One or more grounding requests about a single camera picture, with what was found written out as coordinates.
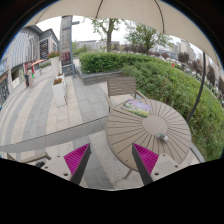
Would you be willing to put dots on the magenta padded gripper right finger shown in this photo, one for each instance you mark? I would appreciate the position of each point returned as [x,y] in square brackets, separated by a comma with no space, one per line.
[152,166]

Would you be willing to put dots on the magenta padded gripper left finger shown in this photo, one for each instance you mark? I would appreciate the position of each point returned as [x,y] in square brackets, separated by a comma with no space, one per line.
[71,166]

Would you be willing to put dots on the round slatted beige table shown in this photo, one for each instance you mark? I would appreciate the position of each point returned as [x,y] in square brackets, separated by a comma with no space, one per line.
[124,128]

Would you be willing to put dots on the grey metal railing bar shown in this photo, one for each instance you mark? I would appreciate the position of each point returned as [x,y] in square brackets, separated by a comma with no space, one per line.
[57,138]

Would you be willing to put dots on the beige slatted patio chair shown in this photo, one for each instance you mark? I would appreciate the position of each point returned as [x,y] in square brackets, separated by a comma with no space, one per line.
[121,86]

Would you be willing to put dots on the white flower planter box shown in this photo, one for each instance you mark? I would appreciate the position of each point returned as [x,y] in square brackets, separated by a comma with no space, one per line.
[59,92]

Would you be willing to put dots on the green trimmed hedge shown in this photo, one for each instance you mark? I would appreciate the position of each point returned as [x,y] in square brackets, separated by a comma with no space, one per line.
[158,80]

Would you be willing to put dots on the standing person in light clothes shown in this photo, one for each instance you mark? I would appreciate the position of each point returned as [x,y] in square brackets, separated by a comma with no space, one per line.
[31,80]

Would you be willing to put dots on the tall white flower planter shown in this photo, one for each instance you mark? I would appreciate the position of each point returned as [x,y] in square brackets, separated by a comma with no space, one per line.
[54,58]

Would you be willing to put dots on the tall dark sign pillar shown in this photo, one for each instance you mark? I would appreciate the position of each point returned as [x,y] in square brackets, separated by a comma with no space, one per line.
[66,46]

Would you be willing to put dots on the beige patio umbrella canopy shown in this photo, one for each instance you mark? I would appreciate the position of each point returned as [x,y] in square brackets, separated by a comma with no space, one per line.
[156,14]

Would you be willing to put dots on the grey stone planter wall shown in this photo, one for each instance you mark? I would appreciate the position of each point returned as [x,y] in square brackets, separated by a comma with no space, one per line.
[94,78]

